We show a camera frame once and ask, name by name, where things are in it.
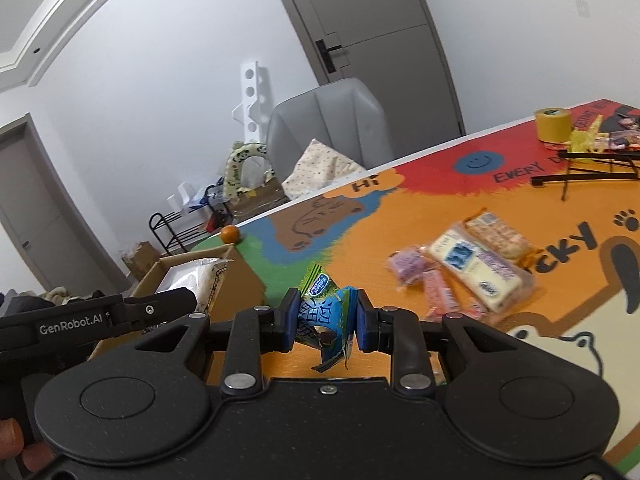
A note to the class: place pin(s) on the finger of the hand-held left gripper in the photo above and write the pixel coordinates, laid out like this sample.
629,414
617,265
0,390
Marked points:
160,307

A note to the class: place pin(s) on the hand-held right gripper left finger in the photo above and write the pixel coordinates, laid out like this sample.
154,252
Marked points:
291,320

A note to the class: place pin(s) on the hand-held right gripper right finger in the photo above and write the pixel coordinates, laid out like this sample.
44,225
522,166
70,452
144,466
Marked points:
366,325

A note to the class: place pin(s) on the blue snack packet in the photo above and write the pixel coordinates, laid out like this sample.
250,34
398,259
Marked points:
325,320

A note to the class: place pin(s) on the white black-label packet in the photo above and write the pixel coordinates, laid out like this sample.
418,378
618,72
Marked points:
185,277

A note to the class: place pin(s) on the cardboard box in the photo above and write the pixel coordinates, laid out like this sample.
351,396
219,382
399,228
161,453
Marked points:
245,280

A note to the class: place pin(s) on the small pink purple packet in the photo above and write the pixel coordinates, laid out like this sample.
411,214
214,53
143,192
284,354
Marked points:
410,265

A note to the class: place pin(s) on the orange pink snack packet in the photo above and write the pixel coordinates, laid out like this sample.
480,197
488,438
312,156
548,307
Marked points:
440,292

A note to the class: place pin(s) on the large white and purple packet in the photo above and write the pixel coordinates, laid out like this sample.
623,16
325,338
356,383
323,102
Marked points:
475,270

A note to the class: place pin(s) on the clear cracker packet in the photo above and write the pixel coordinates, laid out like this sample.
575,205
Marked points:
495,235

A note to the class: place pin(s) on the person's left hand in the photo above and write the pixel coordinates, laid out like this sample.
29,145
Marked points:
10,435

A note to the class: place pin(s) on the small brown floor carton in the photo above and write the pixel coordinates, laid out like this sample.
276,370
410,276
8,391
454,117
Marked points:
140,260

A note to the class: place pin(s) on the dark cloth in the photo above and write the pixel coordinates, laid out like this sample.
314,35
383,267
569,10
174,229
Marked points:
20,305

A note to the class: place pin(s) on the black shoe rack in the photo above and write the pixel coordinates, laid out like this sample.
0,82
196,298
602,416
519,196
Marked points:
152,225

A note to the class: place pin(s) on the colourful cartoon table mat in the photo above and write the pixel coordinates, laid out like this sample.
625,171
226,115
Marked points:
350,225

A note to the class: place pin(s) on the orange fruit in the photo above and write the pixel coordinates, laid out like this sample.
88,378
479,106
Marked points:
231,235

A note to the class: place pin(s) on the red bag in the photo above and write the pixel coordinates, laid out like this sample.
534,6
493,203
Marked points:
218,221

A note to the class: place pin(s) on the grey side door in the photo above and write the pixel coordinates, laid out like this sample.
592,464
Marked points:
50,220

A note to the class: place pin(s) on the white plastic holder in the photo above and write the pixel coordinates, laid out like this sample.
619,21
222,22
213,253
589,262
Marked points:
185,197

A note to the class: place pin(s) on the taped cardboard carton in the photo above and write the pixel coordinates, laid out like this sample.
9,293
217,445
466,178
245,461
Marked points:
260,205

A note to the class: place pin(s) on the dotted cream cushion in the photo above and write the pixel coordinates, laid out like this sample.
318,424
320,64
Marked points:
320,170

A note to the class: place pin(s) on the grey chair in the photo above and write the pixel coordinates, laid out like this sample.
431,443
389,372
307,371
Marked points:
330,120

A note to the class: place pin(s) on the white perforated board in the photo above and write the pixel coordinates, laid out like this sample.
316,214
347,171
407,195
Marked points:
250,90

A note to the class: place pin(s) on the yellow tape roll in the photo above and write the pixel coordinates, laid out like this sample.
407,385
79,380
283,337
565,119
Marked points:
552,127

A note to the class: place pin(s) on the yellow plastic clips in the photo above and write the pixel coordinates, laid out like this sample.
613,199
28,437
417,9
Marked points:
582,140

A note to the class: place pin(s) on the clear bag of trinkets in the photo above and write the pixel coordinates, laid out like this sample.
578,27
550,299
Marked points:
625,139

